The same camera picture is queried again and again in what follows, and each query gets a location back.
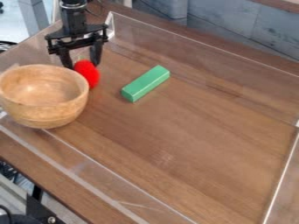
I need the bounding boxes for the wooden bowl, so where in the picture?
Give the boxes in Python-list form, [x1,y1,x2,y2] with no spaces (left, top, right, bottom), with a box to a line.
[0,64,90,129]

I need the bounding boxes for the clear acrylic tray walls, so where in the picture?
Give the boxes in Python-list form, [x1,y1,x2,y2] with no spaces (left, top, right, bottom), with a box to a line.
[0,11,299,224]

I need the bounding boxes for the black cable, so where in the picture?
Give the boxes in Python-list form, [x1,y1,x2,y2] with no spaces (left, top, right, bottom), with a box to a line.
[0,205,14,224]

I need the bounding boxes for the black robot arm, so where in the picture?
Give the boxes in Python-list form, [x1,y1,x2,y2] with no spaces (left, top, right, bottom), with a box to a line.
[44,0,108,69]

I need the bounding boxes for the red plush strawberry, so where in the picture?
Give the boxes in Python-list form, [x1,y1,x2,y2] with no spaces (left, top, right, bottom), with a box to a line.
[74,59,100,88]

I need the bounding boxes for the black table clamp bracket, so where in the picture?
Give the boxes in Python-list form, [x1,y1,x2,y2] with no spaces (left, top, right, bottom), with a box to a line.
[26,186,67,224]

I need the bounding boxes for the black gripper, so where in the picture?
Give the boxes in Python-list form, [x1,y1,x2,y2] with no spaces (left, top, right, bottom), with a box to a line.
[44,24,108,69]

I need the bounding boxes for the green rectangular block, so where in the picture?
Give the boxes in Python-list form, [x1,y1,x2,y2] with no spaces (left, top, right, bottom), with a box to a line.
[121,65,171,102]

